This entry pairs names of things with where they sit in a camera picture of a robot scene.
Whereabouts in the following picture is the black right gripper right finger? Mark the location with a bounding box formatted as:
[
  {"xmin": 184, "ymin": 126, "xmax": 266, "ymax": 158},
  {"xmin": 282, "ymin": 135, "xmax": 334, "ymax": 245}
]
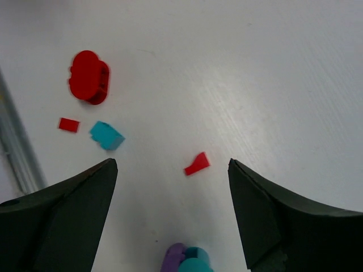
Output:
[{"xmin": 228, "ymin": 159, "xmax": 362, "ymax": 271}]

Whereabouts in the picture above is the red lego slope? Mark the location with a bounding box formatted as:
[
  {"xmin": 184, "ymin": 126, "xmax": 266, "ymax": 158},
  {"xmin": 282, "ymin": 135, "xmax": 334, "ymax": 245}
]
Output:
[{"xmin": 184, "ymin": 152, "xmax": 210, "ymax": 176}]

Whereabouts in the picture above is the table front metal rail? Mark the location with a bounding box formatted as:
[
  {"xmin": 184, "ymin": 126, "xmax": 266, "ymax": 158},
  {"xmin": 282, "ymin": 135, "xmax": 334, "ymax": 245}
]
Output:
[{"xmin": 1, "ymin": 76, "xmax": 47, "ymax": 194}]

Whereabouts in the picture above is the small red lego tile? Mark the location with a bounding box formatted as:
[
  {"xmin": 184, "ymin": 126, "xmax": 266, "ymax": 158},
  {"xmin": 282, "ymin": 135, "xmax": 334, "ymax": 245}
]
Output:
[{"xmin": 58, "ymin": 117, "xmax": 80, "ymax": 133}]

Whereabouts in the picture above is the large red rounded lego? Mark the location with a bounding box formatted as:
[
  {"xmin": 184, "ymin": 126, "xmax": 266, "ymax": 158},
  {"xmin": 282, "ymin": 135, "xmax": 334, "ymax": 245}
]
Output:
[{"xmin": 68, "ymin": 50, "xmax": 110, "ymax": 105}]

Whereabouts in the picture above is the small teal lego brick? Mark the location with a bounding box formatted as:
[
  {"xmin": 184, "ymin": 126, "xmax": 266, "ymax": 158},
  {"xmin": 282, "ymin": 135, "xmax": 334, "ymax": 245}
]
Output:
[{"xmin": 90, "ymin": 121, "xmax": 125, "ymax": 151}]

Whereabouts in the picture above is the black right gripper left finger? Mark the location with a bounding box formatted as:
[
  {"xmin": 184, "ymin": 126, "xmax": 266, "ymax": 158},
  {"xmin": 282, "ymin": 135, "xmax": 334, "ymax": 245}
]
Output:
[{"xmin": 1, "ymin": 159, "xmax": 118, "ymax": 271}]

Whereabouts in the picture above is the purple lego under teal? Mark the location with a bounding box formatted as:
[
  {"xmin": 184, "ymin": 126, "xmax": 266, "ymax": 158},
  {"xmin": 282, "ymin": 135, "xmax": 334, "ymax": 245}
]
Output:
[{"xmin": 160, "ymin": 243, "xmax": 187, "ymax": 272}]

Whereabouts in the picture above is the teal rounded lego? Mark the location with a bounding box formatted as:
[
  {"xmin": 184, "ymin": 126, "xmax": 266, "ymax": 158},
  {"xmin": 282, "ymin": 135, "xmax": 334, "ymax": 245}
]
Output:
[{"xmin": 178, "ymin": 246, "xmax": 213, "ymax": 272}]

